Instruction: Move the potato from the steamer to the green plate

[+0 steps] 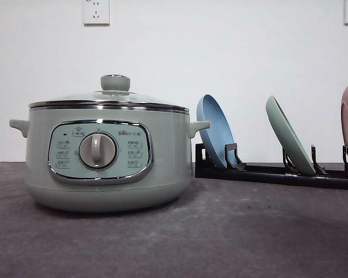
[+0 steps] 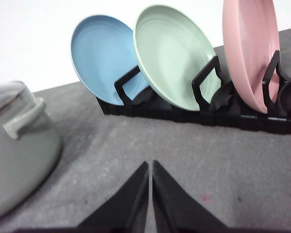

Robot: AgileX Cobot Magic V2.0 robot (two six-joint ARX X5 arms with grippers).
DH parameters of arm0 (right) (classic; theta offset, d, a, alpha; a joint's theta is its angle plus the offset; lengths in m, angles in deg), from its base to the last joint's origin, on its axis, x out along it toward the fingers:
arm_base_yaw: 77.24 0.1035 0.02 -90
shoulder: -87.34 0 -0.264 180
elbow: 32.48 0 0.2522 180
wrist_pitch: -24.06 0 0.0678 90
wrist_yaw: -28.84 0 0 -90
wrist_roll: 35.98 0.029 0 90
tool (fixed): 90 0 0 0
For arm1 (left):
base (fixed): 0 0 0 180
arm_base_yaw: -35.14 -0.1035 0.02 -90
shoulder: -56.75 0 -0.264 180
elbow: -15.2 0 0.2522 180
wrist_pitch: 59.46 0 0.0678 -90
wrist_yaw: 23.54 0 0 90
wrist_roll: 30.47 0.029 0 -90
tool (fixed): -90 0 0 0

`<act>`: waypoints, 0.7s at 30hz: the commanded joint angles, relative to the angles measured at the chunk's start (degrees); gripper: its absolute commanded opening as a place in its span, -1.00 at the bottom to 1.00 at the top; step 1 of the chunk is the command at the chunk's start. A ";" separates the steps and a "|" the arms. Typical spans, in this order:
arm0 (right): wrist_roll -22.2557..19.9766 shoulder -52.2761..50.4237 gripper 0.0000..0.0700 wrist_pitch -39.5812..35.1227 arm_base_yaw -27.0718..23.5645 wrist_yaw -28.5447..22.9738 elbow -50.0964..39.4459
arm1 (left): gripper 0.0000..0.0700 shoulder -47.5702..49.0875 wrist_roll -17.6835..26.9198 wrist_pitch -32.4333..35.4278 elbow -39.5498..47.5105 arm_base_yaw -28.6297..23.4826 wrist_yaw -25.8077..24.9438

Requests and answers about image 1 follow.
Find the glass steamer lid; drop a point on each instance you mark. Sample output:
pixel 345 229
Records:
pixel 111 96

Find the green electric steamer pot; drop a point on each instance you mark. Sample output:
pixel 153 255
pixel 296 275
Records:
pixel 107 159

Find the white wall socket left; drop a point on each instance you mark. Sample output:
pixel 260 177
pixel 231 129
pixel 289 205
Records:
pixel 96 13

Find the blue plate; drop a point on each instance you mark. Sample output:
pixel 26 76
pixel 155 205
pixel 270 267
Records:
pixel 219 134

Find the black dish rack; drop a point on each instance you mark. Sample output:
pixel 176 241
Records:
pixel 285 172

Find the green plate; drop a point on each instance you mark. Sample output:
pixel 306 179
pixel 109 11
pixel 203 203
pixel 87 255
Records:
pixel 289 138

